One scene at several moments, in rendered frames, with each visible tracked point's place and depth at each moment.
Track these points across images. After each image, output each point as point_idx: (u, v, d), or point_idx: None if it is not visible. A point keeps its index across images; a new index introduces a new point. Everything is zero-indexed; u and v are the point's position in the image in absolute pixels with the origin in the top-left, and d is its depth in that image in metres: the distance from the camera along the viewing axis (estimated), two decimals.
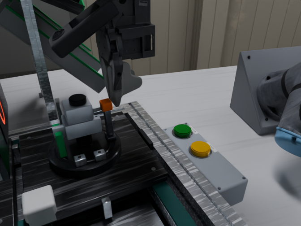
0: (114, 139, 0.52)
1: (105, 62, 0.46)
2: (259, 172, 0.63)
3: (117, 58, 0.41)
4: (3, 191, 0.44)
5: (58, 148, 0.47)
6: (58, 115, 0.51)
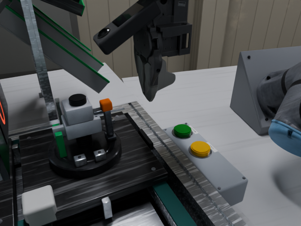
0: (114, 139, 0.52)
1: (142, 59, 0.49)
2: (259, 172, 0.63)
3: (157, 54, 0.43)
4: (3, 191, 0.44)
5: (58, 148, 0.47)
6: (58, 115, 0.51)
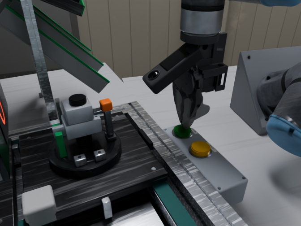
0: (114, 139, 0.52)
1: (181, 93, 0.55)
2: (259, 172, 0.63)
3: (199, 93, 0.50)
4: (3, 191, 0.44)
5: (58, 148, 0.47)
6: (58, 115, 0.51)
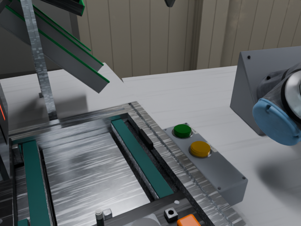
0: None
1: None
2: (259, 172, 0.63)
3: None
4: (3, 191, 0.44)
5: None
6: None
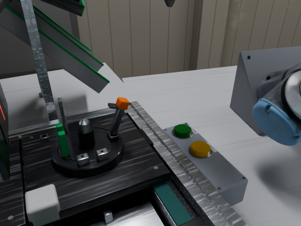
0: None
1: None
2: (259, 172, 0.63)
3: None
4: (145, 148, 0.53)
5: None
6: None
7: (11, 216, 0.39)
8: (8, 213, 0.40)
